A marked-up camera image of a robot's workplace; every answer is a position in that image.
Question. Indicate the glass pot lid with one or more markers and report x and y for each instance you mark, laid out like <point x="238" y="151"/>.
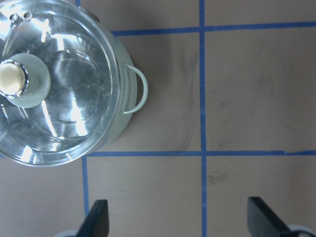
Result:
<point x="70" y="96"/>

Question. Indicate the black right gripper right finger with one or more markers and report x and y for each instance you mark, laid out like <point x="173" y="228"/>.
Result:
<point x="263" y="222"/>

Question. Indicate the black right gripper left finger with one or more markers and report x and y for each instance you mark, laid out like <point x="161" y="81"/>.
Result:
<point x="96" y="224"/>

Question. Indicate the pale green cooking pot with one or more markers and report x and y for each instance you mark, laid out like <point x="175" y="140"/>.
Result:
<point x="129" y="91"/>

